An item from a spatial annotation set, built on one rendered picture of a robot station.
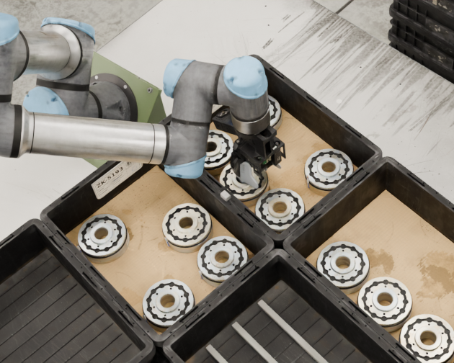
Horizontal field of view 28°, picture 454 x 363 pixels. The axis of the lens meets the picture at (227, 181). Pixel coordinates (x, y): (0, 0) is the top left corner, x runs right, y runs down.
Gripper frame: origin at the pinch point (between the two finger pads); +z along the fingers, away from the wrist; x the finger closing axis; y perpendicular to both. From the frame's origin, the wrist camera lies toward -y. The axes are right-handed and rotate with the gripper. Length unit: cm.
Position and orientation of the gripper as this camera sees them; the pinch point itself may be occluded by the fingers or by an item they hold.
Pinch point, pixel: (253, 172)
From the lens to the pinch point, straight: 192.9
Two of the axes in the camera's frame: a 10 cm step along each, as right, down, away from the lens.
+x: 7.3, -6.1, 3.1
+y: 6.7, 5.7, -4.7
